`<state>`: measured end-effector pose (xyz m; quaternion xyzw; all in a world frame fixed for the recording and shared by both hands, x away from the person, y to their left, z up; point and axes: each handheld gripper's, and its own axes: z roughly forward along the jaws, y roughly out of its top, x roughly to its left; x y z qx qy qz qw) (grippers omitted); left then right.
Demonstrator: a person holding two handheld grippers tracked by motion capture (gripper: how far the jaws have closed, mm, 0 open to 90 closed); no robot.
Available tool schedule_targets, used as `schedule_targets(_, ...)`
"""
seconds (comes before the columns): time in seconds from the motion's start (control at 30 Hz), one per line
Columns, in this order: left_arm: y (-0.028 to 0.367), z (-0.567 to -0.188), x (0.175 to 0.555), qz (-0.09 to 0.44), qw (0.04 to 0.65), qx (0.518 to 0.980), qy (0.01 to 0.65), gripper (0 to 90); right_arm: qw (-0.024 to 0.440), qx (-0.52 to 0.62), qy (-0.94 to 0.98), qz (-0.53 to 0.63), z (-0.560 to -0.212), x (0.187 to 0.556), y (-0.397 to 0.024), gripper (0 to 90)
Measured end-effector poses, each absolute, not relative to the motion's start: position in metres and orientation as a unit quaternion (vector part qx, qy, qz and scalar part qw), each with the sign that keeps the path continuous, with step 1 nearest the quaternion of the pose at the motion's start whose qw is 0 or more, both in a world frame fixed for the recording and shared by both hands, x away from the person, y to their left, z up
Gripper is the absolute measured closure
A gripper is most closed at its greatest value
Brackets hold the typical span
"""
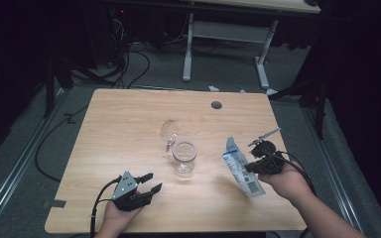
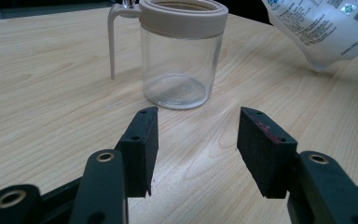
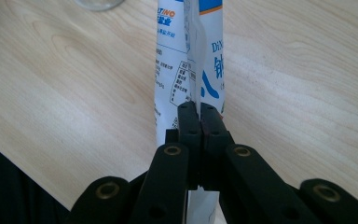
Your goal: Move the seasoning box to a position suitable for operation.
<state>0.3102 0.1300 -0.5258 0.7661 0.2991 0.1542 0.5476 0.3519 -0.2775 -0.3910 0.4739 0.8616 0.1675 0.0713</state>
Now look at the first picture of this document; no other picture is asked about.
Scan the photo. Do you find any left hand-held gripper black cable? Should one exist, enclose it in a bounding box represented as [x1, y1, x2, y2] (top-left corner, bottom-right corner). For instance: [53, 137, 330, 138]
[89, 177, 122, 238]

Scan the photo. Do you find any right hand-held gripper black cable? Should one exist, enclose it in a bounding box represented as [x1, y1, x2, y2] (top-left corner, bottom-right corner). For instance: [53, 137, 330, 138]
[267, 150, 317, 238]

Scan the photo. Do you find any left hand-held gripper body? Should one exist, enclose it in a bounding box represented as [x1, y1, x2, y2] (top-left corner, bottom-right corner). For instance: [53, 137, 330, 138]
[111, 170, 153, 212]

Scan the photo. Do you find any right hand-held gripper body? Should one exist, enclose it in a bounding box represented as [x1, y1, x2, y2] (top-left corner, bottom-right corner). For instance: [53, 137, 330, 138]
[247, 127, 286, 176]

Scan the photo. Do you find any metal floor rail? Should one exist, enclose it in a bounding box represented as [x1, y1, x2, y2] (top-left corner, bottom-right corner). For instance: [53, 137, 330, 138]
[302, 105, 358, 219]
[0, 88, 68, 232]

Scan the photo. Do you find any hand-held gripper black cable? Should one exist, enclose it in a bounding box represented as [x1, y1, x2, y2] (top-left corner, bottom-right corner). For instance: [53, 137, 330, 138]
[89, 177, 122, 238]
[267, 150, 317, 238]

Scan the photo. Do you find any person's left hand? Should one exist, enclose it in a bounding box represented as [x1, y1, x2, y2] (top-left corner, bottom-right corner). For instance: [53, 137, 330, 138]
[103, 199, 143, 231]

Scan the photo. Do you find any looped black floor cable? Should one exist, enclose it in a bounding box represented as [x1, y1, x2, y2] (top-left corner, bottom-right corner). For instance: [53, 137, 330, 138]
[127, 49, 151, 89]

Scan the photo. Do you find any grey tape strip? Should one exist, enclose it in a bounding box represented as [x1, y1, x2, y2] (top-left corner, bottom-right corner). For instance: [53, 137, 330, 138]
[43, 198, 67, 209]

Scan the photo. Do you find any white and blue pouch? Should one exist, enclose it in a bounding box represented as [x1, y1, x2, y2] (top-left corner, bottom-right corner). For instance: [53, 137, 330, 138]
[222, 136, 266, 198]

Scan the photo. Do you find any bundle of dark cables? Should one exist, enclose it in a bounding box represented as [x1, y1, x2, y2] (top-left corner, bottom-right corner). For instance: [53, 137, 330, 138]
[107, 16, 131, 89]

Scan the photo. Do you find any black metal stand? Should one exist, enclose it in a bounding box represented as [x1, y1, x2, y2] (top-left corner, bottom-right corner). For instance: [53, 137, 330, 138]
[43, 59, 74, 119]
[271, 75, 328, 140]

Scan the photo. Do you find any clear glass jar with lid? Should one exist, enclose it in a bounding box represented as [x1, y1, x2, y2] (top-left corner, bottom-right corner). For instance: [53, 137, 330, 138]
[160, 119, 198, 175]

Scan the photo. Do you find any white metal frame desk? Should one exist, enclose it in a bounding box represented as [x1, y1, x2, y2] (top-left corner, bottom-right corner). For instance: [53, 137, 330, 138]
[182, 0, 321, 97]

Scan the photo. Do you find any long black floor cable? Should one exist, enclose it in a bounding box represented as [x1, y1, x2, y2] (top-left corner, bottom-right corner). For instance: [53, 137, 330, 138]
[35, 105, 90, 182]

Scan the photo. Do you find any person's right hand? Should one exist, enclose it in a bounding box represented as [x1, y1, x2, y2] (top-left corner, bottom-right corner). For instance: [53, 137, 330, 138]
[258, 163, 314, 202]

